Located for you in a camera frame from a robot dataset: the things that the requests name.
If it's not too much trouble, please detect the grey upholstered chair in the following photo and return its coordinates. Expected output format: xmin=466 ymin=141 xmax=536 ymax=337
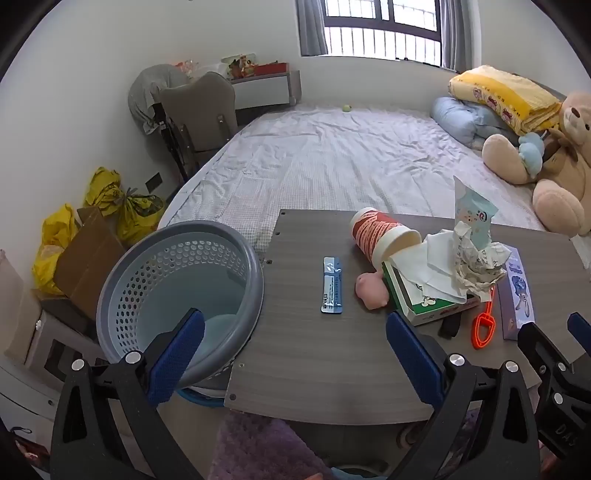
xmin=152 ymin=71 xmax=238 ymax=178

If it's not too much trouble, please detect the white cabinet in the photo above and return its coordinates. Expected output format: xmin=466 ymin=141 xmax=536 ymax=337
xmin=0 ymin=295 xmax=109 ymax=439

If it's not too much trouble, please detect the grey perforated plastic basket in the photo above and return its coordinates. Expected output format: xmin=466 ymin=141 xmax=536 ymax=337
xmin=96 ymin=220 xmax=265 ymax=394

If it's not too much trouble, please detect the small black object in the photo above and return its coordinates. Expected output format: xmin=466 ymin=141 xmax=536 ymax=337
xmin=438 ymin=314 xmax=464 ymax=340

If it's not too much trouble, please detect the light blue pillow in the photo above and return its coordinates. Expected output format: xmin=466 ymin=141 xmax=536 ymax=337
xmin=430 ymin=96 xmax=522 ymax=148

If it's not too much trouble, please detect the printed paper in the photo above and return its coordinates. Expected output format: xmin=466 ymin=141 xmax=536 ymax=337
xmin=450 ymin=220 xmax=511 ymax=296

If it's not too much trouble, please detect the yellow folded blanket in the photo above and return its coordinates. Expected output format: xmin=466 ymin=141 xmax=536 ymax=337
xmin=449 ymin=65 xmax=563 ymax=134

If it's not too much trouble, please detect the small blue plush toy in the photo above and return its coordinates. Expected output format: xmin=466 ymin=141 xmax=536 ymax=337
xmin=517 ymin=132 xmax=546 ymax=178

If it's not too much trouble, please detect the bed with white sheet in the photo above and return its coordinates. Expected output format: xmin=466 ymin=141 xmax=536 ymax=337
xmin=159 ymin=78 xmax=591 ymax=259

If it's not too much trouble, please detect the orange plastic toy shovel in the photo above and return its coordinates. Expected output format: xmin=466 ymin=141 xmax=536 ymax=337
xmin=471 ymin=286 xmax=496 ymax=350

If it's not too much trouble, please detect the brown cardboard box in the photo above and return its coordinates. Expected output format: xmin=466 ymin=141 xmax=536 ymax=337
xmin=53 ymin=206 xmax=127 ymax=315

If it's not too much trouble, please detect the white tissue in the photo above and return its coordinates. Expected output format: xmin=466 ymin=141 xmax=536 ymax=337
xmin=392 ymin=231 xmax=472 ymax=305

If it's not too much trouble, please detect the purple white cartoon box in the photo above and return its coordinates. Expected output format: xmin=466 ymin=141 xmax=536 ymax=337
xmin=498 ymin=246 xmax=536 ymax=341

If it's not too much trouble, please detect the colourful toy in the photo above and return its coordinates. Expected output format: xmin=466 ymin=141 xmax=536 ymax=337
xmin=222 ymin=54 xmax=257 ymax=79

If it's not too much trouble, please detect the red patterned paper cup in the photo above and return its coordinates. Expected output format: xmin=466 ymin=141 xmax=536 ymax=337
xmin=349 ymin=207 xmax=422 ymax=267

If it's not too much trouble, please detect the grey curtain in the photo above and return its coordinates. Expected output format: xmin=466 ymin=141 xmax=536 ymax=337
xmin=295 ymin=0 xmax=329 ymax=57
xmin=438 ymin=0 xmax=483 ymax=73

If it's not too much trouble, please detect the blue strip packet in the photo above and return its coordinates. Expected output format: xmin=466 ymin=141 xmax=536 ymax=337
xmin=320 ymin=257 xmax=343 ymax=315

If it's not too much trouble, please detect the grey white bedside desk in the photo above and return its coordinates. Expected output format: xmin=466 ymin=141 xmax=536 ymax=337
xmin=229 ymin=70 xmax=302 ymax=112

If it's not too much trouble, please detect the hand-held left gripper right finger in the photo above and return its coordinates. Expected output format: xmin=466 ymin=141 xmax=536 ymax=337
xmin=385 ymin=311 xmax=541 ymax=480

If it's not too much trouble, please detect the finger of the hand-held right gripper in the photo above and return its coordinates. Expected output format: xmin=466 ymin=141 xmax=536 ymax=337
xmin=517 ymin=323 xmax=573 ymax=398
xmin=567 ymin=312 xmax=591 ymax=356

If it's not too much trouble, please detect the beige teddy bear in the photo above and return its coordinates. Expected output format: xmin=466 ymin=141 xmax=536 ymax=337
xmin=481 ymin=90 xmax=591 ymax=234

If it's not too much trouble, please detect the barred window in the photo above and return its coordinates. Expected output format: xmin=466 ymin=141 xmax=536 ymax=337
xmin=323 ymin=0 xmax=444 ymax=63

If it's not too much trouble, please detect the pink squishy toy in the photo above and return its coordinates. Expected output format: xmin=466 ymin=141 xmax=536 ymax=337
xmin=355 ymin=271 xmax=390 ymax=309

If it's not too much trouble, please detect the grey cloth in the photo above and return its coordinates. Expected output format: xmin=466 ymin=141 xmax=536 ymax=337
xmin=128 ymin=64 xmax=195 ymax=134

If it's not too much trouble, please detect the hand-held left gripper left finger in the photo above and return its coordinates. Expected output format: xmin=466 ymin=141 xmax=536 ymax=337
xmin=50 ymin=307 xmax=206 ymax=480

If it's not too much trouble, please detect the green white medicine box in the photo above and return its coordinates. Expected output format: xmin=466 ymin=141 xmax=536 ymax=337
xmin=381 ymin=261 xmax=481 ymax=326

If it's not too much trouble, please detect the pale blue face mask package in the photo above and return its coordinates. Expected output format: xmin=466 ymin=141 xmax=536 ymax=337
xmin=452 ymin=175 xmax=499 ymax=252

